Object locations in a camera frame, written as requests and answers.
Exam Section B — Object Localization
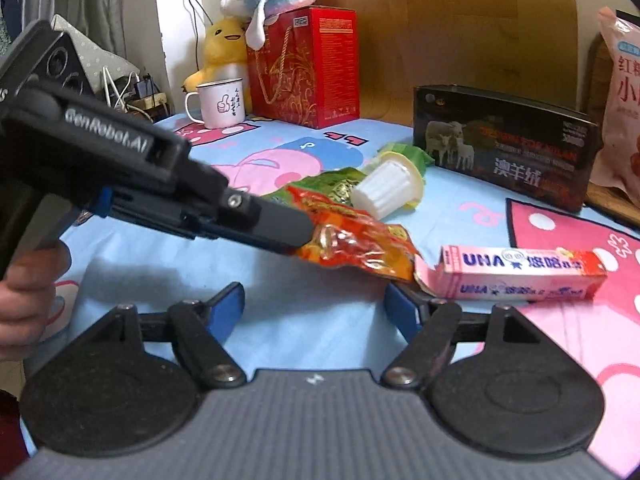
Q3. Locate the grey dotted cushion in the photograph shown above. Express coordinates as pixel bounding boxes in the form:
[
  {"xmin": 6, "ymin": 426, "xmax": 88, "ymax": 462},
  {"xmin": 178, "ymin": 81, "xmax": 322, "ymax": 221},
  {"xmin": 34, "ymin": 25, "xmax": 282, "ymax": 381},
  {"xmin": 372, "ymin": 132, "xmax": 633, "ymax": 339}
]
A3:
[{"xmin": 50, "ymin": 14, "xmax": 142, "ymax": 97}]

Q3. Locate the power strip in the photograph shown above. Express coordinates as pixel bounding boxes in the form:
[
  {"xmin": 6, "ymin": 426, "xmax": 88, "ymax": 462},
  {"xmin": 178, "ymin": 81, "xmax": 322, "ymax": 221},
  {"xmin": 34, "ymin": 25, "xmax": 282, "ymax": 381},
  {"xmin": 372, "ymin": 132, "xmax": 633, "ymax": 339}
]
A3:
[{"xmin": 127, "ymin": 91, "xmax": 169, "ymax": 118}]

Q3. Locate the dark red cloth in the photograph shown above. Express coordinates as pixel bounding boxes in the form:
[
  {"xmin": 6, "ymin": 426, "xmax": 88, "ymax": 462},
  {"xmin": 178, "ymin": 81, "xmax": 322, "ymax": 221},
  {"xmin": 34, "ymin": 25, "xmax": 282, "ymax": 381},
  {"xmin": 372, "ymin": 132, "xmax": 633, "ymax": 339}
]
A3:
[{"xmin": 0, "ymin": 389, "xmax": 32, "ymax": 473}]

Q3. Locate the pink candy box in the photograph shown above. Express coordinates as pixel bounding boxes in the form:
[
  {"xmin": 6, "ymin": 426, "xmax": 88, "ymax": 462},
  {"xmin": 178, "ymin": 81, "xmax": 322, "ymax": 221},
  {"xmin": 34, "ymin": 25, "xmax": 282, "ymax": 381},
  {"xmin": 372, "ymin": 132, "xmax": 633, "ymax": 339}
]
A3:
[{"xmin": 414, "ymin": 244, "xmax": 609, "ymax": 303}]

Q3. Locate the wood grain wall sheet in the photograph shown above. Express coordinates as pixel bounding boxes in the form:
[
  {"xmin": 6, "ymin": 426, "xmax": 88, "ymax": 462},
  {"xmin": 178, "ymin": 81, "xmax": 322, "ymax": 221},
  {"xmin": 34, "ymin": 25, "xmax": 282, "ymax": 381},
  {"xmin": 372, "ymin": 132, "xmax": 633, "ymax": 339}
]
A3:
[{"xmin": 300, "ymin": 0, "xmax": 603, "ymax": 131}]

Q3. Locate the green snack packet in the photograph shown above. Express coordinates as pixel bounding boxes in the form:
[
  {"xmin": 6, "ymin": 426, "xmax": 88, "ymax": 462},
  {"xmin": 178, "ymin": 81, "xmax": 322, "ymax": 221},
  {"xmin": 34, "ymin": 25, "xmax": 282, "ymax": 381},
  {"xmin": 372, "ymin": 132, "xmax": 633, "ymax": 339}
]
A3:
[{"xmin": 259, "ymin": 166, "xmax": 372, "ymax": 211}]

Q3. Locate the white enamel mug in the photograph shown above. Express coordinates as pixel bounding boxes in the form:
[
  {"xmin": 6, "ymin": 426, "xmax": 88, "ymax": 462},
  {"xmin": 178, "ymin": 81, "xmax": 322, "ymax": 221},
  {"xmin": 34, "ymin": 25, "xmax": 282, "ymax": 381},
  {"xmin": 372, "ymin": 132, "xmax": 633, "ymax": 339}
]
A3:
[{"xmin": 184, "ymin": 78, "xmax": 247, "ymax": 130}]

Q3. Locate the black tin box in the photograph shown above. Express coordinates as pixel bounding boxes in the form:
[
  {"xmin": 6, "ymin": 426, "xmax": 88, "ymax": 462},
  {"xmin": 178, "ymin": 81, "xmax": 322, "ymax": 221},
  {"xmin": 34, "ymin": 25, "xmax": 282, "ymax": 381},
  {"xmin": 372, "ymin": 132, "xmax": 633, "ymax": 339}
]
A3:
[{"xmin": 413, "ymin": 85, "xmax": 600, "ymax": 213}]

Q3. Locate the red gift box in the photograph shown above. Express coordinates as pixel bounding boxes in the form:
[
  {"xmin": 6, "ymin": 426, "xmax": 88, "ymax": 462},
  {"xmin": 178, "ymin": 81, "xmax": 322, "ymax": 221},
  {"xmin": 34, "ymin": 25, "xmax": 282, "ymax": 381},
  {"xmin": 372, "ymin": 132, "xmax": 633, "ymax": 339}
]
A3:
[{"xmin": 246, "ymin": 6, "xmax": 361, "ymax": 130}]

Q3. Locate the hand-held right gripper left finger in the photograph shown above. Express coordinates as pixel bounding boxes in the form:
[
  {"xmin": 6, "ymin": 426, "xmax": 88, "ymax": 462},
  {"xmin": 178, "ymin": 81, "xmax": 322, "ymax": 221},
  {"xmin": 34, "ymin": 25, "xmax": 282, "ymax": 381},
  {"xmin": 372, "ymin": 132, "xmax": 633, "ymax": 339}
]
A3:
[{"xmin": 107, "ymin": 282, "xmax": 247, "ymax": 390}]

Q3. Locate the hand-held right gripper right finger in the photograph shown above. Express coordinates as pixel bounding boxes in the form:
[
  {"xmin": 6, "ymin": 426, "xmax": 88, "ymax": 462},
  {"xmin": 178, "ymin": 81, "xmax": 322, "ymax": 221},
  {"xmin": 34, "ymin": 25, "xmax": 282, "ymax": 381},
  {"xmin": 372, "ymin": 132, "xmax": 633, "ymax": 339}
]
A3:
[{"xmin": 381, "ymin": 284, "xmax": 528, "ymax": 390}]

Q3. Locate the cartoon pig bed sheet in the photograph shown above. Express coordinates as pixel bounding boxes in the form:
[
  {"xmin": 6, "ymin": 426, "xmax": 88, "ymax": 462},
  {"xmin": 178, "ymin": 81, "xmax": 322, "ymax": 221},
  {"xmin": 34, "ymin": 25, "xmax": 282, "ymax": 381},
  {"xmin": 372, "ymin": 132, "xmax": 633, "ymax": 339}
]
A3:
[{"xmin": 45, "ymin": 110, "xmax": 640, "ymax": 480}]

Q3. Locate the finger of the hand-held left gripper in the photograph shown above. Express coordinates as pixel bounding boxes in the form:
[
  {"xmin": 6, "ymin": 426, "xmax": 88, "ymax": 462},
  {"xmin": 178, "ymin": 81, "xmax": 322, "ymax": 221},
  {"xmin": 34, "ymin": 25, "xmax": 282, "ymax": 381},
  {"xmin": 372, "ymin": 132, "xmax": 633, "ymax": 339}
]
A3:
[
  {"xmin": 192, "ymin": 222, "xmax": 301, "ymax": 257},
  {"xmin": 220, "ymin": 189, "xmax": 314, "ymax": 250}
]

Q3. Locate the pink snack bag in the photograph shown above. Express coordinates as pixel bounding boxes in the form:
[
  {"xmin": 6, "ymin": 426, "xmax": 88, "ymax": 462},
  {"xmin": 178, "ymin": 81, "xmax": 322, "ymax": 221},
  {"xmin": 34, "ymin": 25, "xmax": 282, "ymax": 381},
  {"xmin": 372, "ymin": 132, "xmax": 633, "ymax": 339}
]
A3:
[{"xmin": 590, "ymin": 6, "xmax": 640, "ymax": 197}]

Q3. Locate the yellow duck plush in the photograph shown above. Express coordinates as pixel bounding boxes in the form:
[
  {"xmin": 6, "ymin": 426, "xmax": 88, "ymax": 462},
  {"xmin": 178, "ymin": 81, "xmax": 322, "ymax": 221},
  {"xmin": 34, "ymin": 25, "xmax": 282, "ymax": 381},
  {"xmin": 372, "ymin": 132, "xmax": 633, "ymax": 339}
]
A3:
[{"xmin": 182, "ymin": 16, "xmax": 252, "ymax": 112}]

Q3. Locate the orange red snack packet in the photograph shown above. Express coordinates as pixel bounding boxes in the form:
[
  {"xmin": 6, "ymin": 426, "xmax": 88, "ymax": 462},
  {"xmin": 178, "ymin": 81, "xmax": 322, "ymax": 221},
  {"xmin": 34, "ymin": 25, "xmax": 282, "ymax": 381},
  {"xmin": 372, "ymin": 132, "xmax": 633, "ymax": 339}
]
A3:
[{"xmin": 286, "ymin": 185, "xmax": 422, "ymax": 282}]

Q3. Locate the white jelly cup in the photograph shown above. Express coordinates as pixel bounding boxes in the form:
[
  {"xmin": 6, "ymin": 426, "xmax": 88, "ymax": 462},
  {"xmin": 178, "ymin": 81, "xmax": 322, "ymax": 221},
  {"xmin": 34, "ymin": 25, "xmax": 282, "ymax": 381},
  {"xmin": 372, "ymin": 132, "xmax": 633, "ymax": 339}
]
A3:
[{"xmin": 350, "ymin": 143, "xmax": 436, "ymax": 221}]

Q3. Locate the person's left hand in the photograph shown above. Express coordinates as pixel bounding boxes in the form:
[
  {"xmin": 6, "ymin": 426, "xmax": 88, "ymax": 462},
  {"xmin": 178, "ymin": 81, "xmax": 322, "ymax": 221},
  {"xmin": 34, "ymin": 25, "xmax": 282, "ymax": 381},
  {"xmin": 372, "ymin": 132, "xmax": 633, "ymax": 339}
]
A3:
[{"xmin": 0, "ymin": 242, "xmax": 73, "ymax": 362}]

